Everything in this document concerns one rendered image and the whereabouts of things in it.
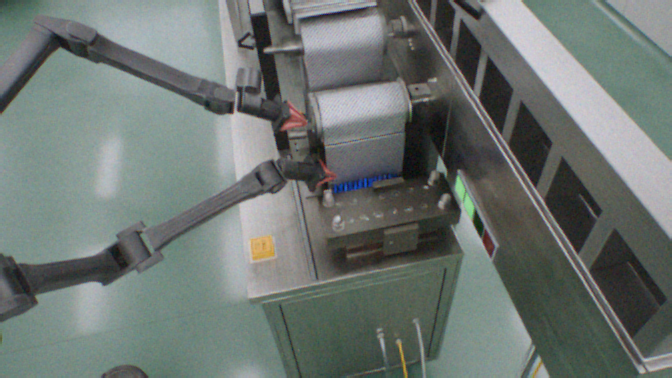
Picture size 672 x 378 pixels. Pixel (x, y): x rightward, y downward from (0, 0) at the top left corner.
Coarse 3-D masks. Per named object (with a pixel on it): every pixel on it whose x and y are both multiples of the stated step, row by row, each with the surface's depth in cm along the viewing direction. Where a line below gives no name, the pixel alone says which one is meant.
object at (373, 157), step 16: (336, 144) 141; (352, 144) 142; (368, 144) 143; (384, 144) 145; (400, 144) 146; (336, 160) 146; (352, 160) 147; (368, 160) 149; (384, 160) 150; (400, 160) 152; (352, 176) 153; (368, 176) 154
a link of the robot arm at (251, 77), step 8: (240, 72) 134; (248, 72) 134; (256, 72) 135; (240, 80) 134; (248, 80) 133; (256, 80) 134; (224, 88) 129; (256, 88) 134; (216, 96) 128; (224, 96) 129; (232, 96) 129; (232, 104) 131; (232, 112) 135
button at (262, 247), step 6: (252, 240) 155; (258, 240) 154; (264, 240) 154; (270, 240) 154; (252, 246) 153; (258, 246) 153; (264, 246) 153; (270, 246) 153; (252, 252) 152; (258, 252) 151; (264, 252) 151; (270, 252) 151; (252, 258) 151; (258, 258) 152; (264, 258) 152
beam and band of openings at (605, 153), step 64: (448, 0) 125; (512, 0) 100; (512, 64) 92; (576, 64) 85; (512, 128) 98; (576, 128) 76; (576, 192) 91; (640, 192) 66; (576, 256) 83; (640, 256) 67; (640, 320) 75
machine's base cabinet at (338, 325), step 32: (352, 288) 153; (384, 288) 157; (416, 288) 161; (448, 288) 165; (288, 320) 159; (320, 320) 164; (352, 320) 168; (384, 320) 173; (288, 352) 176; (320, 352) 182; (352, 352) 188; (416, 352) 200
